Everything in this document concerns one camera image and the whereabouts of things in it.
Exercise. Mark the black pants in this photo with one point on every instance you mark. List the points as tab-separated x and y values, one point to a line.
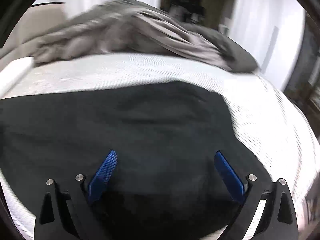
165	185

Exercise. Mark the grey crumpled blanket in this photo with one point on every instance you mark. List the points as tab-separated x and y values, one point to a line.
134	26

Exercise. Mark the white pillow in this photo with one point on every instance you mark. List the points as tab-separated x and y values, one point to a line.
14	72

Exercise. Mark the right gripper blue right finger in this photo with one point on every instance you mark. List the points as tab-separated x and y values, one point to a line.
248	184

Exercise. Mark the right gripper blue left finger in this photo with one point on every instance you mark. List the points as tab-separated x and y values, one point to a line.
68	213

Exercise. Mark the white curtain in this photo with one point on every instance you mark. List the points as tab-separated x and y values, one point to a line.
272	32

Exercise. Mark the beige padded headboard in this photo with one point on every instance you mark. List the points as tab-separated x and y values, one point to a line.
34	23

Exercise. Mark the dark wooden doorway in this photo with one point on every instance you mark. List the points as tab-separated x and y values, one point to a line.
212	14

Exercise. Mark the white patterned mattress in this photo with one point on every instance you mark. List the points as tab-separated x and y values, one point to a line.
264	119

